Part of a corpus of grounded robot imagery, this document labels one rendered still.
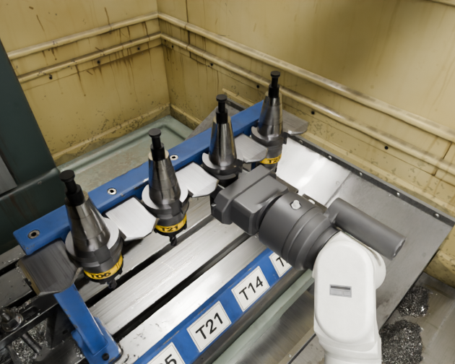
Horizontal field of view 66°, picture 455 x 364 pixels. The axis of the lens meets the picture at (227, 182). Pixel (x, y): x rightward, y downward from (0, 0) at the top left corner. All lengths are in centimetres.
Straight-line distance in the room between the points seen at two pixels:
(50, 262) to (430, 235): 91
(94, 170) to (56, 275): 116
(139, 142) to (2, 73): 82
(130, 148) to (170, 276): 97
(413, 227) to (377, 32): 51
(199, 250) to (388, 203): 57
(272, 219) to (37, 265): 29
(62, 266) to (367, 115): 84
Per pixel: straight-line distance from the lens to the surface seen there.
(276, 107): 57
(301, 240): 46
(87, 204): 41
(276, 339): 90
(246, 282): 72
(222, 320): 71
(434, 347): 111
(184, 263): 81
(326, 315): 44
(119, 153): 166
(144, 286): 79
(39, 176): 116
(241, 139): 60
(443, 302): 120
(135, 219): 48
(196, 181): 52
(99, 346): 73
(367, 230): 46
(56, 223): 50
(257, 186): 52
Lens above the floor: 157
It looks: 43 degrees down
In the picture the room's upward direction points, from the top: straight up
